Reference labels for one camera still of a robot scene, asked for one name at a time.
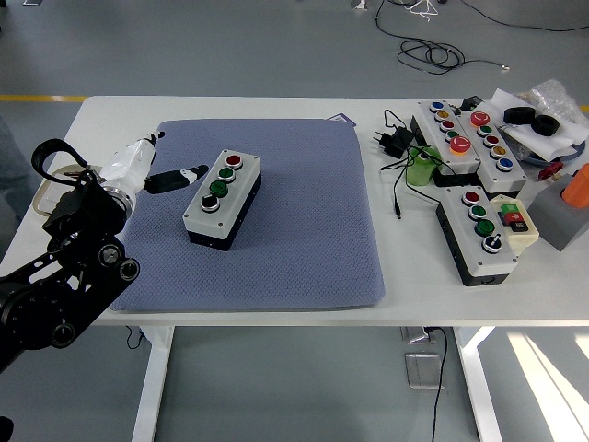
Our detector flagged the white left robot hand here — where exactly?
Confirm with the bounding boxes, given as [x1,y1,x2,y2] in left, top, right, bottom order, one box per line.
[98,130,210,197]

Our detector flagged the grey four-button control box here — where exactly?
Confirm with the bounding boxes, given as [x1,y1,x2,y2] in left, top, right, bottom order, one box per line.
[434,185,520,287]
[182,148,263,252]

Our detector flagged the five-button box, orange-ringed stop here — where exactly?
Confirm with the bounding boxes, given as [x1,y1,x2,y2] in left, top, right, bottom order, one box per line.
[409,99,482,188]

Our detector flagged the five-button box, red stop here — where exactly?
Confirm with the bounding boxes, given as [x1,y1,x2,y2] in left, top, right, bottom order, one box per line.
[455,101,528,194]

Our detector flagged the person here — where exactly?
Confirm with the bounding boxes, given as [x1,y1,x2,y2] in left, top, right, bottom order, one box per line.
[0,114,34,223]

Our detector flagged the white table leg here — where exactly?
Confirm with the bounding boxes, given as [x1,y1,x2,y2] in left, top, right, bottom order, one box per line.
[131,325,176,442]
[453,325,502,442]

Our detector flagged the grey-blue textured mat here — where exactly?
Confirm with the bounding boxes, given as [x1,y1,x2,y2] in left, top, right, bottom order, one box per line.
[110,118,386,314]

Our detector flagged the purple card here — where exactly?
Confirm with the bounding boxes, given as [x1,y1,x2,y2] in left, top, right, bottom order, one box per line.
[327,111,359,128]

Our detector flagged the grey under-table socket box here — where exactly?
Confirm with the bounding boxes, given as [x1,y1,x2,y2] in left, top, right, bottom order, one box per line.
[399,325,436,344]

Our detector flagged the metal floor socket plate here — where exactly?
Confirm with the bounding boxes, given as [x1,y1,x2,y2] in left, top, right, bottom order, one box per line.
[404,352,446,390]

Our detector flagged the blue-grey round plate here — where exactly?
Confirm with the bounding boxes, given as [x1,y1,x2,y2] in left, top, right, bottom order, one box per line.
[501,126,588,166]

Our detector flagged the red knob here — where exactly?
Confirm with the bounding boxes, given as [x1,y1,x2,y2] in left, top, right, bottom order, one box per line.
[538,160,564,181]

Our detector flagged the white foam sheet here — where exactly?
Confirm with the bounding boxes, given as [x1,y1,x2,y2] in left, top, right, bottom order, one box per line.
[487,87,589,160]

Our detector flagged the grey block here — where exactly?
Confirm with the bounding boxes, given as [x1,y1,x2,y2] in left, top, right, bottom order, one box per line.
[525,172,589,252]

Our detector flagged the clear bubble wrap bag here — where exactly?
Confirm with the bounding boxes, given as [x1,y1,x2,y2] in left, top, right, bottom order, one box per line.
[517,78,589,134]

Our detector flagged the orange cylinder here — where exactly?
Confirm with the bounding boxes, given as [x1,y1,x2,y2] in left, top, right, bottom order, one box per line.
[560,163,589,209]

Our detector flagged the white wall switch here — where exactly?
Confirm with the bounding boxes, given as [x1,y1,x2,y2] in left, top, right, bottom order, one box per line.
[39,172,70,214]

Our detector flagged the short black cable loop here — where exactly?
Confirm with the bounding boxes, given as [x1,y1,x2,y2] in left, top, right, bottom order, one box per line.
[124,325,146,350]

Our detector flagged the black power adapter with cord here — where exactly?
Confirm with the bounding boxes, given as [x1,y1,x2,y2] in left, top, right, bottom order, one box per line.
[373,109,445,220]

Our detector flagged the white floor cable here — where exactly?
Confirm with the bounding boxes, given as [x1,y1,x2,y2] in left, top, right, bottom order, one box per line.
[404,0,443,22]

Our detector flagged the black hanging power cable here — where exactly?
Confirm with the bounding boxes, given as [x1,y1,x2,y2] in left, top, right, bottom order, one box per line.
[422,325,450,442]

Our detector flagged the black foam ring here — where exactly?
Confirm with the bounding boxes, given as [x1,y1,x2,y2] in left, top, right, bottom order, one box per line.
[502,106,537,125]
[531,114,561,137]

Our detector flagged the coiled black floor cable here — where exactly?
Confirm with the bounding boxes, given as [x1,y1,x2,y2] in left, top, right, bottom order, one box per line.
[375,0,511,76]

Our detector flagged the cream switch, green red buttons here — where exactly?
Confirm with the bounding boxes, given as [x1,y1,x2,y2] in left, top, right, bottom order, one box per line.
[488,194,540,258]

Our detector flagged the long black floor cable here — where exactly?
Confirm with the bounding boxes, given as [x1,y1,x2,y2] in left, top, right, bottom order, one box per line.
[459,0,589,33]

